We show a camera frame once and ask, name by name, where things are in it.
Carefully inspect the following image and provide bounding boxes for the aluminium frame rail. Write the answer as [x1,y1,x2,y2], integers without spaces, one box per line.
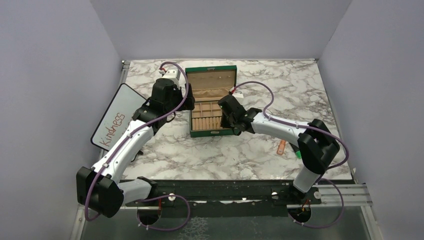
[70,184,382,240]

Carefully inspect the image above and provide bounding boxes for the orange highlighter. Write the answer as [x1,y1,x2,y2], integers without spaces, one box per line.
[276,140,287,156]

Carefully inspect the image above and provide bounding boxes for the green black highlighter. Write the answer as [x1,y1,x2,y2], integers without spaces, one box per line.
[294,149,302,159]

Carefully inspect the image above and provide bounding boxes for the black mounting rail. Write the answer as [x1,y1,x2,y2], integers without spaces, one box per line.
[125,180,322,218]

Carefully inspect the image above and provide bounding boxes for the green jewelry box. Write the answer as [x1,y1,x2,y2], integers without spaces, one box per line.
[185,65,238,138]

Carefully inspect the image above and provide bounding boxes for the white dry-erase board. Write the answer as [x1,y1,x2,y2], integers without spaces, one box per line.
[90,83,146,151]

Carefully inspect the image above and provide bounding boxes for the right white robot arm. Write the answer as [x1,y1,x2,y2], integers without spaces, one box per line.
[218,94,340,204]

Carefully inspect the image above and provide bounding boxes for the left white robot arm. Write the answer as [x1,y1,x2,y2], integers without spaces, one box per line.
[76,77,195,222]

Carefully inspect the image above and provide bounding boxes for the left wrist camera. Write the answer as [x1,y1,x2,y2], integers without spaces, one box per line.
[159,68,181,89]

